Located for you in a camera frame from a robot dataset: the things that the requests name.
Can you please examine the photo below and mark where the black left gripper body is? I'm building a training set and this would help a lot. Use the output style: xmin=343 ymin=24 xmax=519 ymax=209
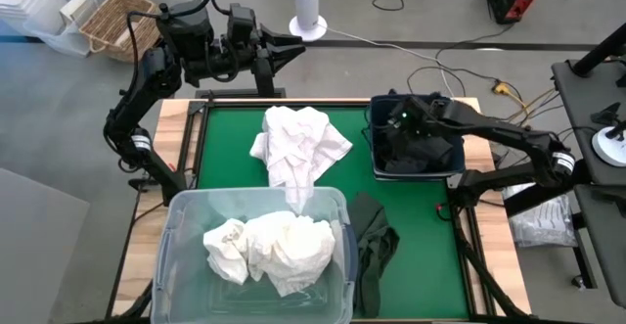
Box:
xmin=244 ymin=24 xmax=275 ymax=73

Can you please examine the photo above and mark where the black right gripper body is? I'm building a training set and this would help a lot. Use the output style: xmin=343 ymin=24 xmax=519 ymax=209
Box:
xmin=408 ymin=96 xmax=444 ymax=137

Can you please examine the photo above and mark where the black garment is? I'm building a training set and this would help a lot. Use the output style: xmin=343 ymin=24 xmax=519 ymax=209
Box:
xmin=379 ymin=127 xmax=456 ymax=176

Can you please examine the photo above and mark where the large white shirt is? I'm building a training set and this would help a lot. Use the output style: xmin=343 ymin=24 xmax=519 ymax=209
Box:
xmin=248 ymin=105 xmax=354 ymax=216

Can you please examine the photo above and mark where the small cream white garment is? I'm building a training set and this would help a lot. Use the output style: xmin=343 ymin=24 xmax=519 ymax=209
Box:
xmin=202 ymin=217 xmax=251 ymax=287

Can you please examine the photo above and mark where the blue tray with dark clothes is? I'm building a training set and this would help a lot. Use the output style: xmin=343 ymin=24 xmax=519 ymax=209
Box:
xmin=367 ymin=93 xmax=467 ymax=182

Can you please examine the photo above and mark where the white tower fan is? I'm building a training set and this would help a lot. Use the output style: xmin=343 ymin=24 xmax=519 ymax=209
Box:
xmin=288 ymin=0 xmax=329 ymax=42

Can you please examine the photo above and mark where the green table mat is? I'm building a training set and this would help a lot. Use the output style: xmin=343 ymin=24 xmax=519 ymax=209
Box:
xmin=195 ymin=106 xmax=470 ymax=320

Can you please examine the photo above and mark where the wicker basket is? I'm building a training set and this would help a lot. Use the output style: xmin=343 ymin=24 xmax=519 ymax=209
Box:
xmin=78 ymin=0 xmax=162 ymax=65

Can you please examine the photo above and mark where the black side table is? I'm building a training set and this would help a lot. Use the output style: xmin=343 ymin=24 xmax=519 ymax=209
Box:
xmin=551 ymin=59 xmax=626 ymax=310

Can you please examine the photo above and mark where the plastic bag with white contents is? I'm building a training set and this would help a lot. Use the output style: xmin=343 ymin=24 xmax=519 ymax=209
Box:
xmin=501 ymin=181 xmax=578 ymax=250

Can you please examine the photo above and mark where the black pole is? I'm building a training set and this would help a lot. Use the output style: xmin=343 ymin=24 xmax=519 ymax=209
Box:
xmin=570 ymin=23 xmax=626 ymax=78

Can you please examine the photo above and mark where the clear plastic storage bin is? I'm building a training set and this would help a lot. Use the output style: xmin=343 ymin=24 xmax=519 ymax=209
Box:
xmin=150 ymin=185 xmax=358 ymax=324

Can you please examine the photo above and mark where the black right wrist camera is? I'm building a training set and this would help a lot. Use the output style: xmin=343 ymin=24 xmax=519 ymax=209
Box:
xmin=390 ymin=102 xmax=418 ymax=128

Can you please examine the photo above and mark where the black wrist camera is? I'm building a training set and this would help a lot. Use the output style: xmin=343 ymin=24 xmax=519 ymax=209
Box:
xmin=225 ymin=3 xmax=256 ymax=46
xmin=390 ymin=102 xmax=418 ymax=128

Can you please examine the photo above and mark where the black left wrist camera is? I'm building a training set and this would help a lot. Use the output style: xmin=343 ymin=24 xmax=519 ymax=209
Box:
xmin=225 ymin=3 xmax=256 ymax=46

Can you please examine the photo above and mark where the yellow cable plug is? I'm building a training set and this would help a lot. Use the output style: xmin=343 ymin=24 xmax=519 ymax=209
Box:
xmin=492 ymin=81 xmax=559 ymax=119

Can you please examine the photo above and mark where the white power cable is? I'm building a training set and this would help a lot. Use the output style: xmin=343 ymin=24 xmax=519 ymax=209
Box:
xmin=324 ymin=23 xmax=457 ymax=99

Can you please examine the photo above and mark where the black metal rig frame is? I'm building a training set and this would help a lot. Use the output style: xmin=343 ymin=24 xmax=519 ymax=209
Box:
xmin=105 ymin=87 xmax=539 ymax=324

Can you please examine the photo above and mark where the small black bracket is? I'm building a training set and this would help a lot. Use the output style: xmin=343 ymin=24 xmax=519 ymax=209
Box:
xmin=589 ymin=101 xmax=622 ymax=127

